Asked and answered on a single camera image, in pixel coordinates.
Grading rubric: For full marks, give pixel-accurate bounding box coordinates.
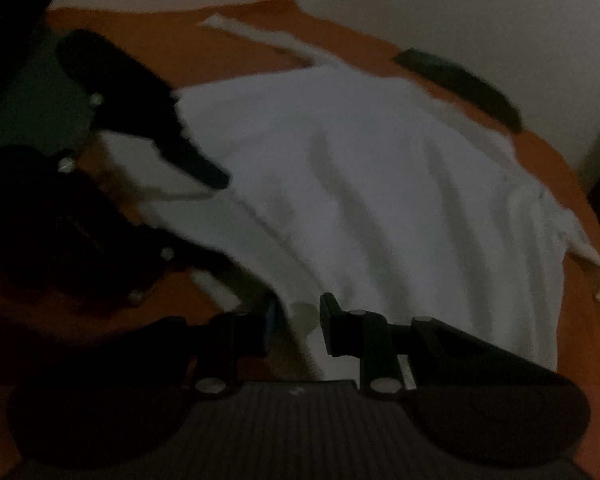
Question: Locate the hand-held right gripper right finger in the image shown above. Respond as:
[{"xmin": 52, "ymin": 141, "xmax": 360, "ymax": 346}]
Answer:
[{"xmin": 319, "ymin": 293, "xmax": 579, "ymax": 400}]

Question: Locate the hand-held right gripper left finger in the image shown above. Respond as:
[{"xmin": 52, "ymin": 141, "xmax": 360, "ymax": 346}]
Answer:
[{"xmin": 24, "ymin": 299, "xmax": 278, "ymax": 402}]

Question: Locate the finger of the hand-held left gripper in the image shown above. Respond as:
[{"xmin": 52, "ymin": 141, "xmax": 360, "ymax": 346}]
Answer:
[
  {"xmin": 56, "ymin": 29, "xmax": 231, "ymax": 191},
  {"xmin": 124, "ymin": 222, "xmax": 262, "ymax": 311}
]

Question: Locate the white shirt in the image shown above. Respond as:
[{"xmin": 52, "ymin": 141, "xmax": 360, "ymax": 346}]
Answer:
[{"xmin": 95, "ymin": 15, "xmax": 600, "ymax": 386}]

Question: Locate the orange blanket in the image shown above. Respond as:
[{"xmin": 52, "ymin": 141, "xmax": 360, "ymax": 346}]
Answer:
[{"xmin": 0, "ymin": 0, "xmax": 600, "ymax": 480}]

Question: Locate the dark pillow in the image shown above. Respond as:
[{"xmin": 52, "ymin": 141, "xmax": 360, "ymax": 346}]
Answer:
[{"xmin": 392, "ymin": 47, "xmax": 525, "ymax": 135}]

